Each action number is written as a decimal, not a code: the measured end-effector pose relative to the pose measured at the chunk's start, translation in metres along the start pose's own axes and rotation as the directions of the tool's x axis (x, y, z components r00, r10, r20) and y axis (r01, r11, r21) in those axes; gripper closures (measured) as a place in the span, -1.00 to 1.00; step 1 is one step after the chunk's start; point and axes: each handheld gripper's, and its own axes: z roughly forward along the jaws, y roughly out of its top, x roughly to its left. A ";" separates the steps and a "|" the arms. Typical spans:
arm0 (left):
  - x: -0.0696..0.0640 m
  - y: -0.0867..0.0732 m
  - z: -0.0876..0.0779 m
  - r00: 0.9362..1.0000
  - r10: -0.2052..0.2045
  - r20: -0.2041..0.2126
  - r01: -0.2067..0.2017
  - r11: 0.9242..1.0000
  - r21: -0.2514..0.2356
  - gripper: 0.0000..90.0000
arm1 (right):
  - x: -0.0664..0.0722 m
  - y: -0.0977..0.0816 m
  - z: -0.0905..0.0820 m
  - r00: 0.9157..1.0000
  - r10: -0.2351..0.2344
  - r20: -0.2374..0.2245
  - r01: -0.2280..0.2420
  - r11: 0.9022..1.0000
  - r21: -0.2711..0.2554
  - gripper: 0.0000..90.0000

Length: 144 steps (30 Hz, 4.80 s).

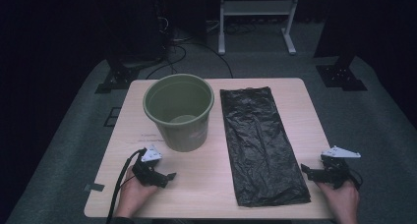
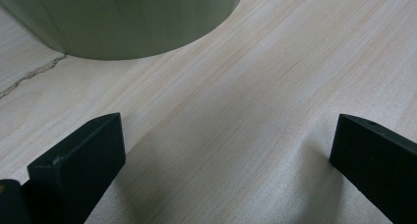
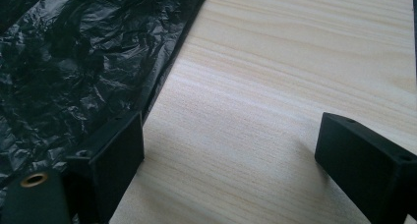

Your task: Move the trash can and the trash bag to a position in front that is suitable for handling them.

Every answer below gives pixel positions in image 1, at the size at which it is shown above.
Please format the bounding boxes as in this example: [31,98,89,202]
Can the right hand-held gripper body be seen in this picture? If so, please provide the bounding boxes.
[315,145,362,190]

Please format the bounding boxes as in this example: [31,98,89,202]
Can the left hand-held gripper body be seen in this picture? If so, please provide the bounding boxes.
[132,144,166,188]

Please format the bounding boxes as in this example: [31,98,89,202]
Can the green plastic bucket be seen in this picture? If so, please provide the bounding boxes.
[143,73,215,153]

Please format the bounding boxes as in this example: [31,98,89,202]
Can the black plastic garbage bag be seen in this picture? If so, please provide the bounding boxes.
[219,85,312,208]

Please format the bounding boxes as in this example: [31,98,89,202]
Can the person's left hand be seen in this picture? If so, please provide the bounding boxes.
[114,166,161,218]

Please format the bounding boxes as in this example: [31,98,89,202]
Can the person's right hand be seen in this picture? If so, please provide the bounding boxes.
[316,180,361,224]

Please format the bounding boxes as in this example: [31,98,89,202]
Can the grey tape strip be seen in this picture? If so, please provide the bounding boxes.
[83,183,106,193]

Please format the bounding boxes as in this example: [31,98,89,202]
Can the dark square floor plate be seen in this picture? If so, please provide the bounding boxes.
[103,106,123,128]

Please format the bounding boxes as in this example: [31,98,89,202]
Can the white metal stand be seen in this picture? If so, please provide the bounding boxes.
[217,0,302,56]

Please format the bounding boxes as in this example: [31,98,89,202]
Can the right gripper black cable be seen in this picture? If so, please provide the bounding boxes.
[347,169,364,190]

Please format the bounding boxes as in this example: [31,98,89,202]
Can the black stand with base plate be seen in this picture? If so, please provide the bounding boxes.
[314,48,369,92]

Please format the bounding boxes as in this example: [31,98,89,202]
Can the black stand with cables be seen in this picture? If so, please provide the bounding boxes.
[94,36,166,94]

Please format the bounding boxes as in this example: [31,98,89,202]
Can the black looped floor cable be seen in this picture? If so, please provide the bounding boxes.
[145,42,188,81]

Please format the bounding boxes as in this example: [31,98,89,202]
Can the black long floor cable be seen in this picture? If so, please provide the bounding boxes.
[183,41,235,80]

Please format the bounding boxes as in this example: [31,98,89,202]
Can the floor cable bundle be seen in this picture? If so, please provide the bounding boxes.
[206,18,261,37]

